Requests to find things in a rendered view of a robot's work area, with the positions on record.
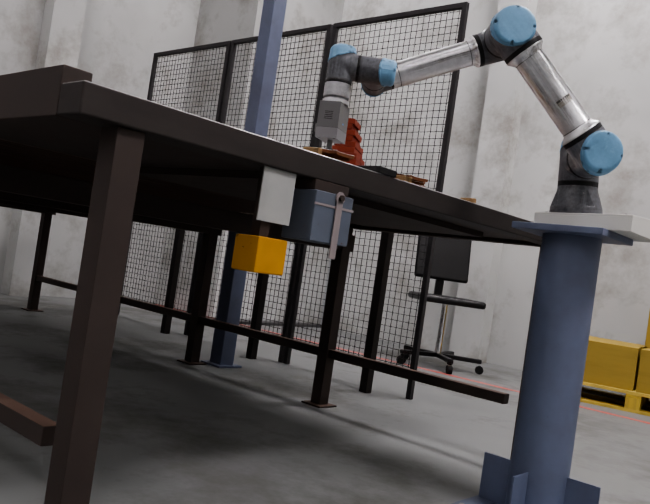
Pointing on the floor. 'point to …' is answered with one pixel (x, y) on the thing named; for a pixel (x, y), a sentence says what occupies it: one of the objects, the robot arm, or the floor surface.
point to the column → (551, 373)
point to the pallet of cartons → (626, 371)
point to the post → (231, 307)
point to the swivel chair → (449, 254)
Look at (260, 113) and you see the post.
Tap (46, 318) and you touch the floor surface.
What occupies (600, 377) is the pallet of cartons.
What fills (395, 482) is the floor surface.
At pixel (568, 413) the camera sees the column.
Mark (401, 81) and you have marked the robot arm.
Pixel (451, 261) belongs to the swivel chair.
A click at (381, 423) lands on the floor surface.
